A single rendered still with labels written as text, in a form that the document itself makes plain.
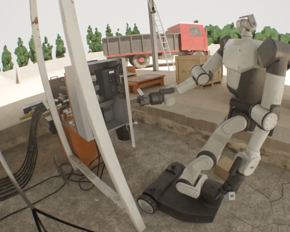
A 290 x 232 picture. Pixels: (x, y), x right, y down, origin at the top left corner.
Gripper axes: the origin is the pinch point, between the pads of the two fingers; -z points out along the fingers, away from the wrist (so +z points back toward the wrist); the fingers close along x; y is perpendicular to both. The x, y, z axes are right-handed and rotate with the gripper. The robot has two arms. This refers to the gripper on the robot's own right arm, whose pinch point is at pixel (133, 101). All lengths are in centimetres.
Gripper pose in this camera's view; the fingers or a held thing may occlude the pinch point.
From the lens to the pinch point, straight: 105.1
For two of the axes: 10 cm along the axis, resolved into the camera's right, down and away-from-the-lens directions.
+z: 9.7, -1.5, 1.7
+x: 2.1, 3.5, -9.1
